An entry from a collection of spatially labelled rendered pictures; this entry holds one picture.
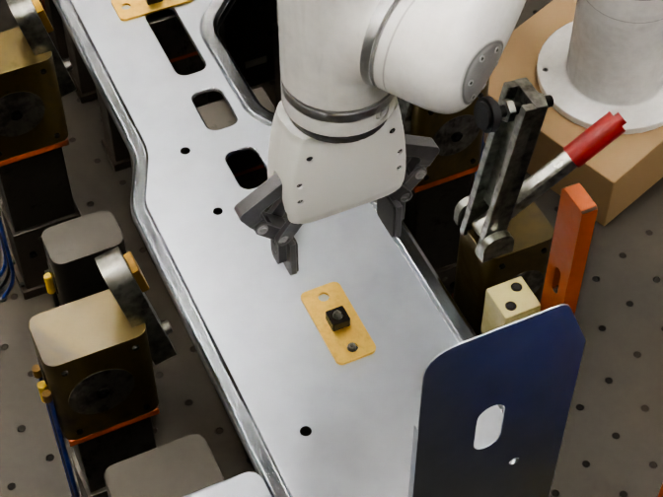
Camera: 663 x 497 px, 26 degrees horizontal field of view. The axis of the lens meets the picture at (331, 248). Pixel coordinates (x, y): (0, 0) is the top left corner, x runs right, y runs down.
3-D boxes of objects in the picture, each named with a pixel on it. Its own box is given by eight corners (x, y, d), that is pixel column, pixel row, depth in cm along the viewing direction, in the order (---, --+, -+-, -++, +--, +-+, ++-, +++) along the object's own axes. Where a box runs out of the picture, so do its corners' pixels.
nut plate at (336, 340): (298, 296, 128) (298, 287, 127) (336, 281, 129) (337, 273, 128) (337, 367, 123) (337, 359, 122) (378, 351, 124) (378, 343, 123)
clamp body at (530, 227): (432, 426, 155) (455, 212, 127) (513, 393, 157) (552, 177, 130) (462, 474, 151) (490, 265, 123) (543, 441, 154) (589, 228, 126)
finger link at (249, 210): (324, 146, 108) (328, 193, 113) (229, 182, 107) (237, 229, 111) (330, 157, 108) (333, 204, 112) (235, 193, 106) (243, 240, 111)
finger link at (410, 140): (436, 112, 111) (429, 162, 116) (346, 139, 109) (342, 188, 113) (444, 122, 111) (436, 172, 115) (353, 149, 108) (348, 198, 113)
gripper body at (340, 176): (379, 39, 107) (376, 142, 116) (254, 80, 105) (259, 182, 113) (425, 105, 103) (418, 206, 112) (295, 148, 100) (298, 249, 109)
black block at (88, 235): (55, 409, 156) (8, 238, 133) (140, 378, 159) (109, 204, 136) (70, 448, 153) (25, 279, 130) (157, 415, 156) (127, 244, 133)
